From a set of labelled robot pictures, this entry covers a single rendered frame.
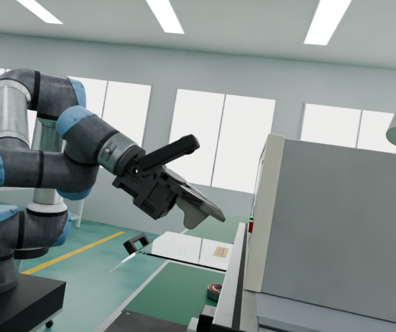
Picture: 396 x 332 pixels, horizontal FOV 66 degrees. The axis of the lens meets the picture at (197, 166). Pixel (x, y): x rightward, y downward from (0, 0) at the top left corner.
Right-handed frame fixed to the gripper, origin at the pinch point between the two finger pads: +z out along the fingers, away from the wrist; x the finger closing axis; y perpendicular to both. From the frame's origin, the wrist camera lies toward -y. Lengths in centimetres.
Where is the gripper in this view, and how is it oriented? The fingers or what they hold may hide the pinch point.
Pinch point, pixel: (221, 213)
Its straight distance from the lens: 55.7
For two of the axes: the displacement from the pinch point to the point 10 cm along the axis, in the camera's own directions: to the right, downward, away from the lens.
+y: -5.6, 8.3, 0.7
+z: 8.1, 5.6, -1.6
